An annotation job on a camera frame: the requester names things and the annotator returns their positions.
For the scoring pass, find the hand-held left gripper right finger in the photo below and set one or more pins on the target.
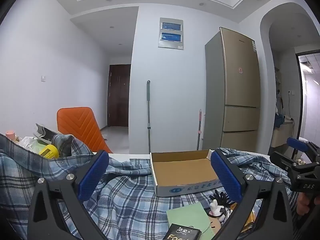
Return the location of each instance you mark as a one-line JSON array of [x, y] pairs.
[[226, 178]]

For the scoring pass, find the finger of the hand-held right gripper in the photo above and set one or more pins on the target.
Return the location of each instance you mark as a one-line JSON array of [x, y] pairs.
[[281, 160], [297, 143]]

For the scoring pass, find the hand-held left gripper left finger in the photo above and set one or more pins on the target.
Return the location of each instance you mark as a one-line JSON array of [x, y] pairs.
[[92, 176]]

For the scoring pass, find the round wooden slotted disc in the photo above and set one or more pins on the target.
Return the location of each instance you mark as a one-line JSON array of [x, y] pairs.
[[215, 222]]

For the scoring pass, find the shallow cardboard box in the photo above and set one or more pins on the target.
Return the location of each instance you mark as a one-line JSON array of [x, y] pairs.
[[180, 170]]

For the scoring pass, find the green flat pack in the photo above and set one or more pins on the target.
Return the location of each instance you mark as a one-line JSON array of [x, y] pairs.
[[190, 215]]

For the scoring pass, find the person's right hand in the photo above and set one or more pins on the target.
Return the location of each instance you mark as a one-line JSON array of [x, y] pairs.
[[303, 205]]

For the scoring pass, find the beige cabinet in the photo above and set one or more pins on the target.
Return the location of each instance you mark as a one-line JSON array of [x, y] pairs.
[[282, 135]]

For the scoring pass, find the dark blue cloth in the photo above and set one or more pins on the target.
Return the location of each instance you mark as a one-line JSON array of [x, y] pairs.
[[278, 121]]

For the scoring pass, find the blue plaid cloth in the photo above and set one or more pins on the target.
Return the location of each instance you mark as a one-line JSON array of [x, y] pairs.
[[130, 205]]

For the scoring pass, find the yellow plastic object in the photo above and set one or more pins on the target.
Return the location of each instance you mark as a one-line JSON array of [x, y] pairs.
[[50, 152]]

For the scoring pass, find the orange chair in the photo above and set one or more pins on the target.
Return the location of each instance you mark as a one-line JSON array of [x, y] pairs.
[[80, 125]]

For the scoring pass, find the white and dark package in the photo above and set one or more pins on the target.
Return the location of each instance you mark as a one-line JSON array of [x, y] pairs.
[[46, 132]]

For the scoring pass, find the black tissue pack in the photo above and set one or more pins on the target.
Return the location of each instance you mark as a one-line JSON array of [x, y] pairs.
[[182, 232]]

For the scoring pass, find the white plastic bag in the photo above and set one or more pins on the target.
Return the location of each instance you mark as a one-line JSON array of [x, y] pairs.
[[27, 143]]

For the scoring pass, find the gold refrigerator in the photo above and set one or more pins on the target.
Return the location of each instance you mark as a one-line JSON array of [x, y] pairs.
[[237, 85]]

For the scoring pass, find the dark brown door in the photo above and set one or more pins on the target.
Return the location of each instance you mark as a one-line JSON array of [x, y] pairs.
[[118, 95]]

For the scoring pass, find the pink cup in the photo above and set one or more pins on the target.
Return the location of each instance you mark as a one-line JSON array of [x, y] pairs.
[[11, 134]]

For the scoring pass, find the grey electrical panel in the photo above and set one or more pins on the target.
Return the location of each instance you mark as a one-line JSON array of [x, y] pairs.
[[171, 33]]

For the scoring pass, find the dark door frame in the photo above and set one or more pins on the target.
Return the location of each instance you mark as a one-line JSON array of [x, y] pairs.
[[298, 92]]

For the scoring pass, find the white light switch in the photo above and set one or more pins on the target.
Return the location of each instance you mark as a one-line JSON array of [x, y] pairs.
[[43, 78]]

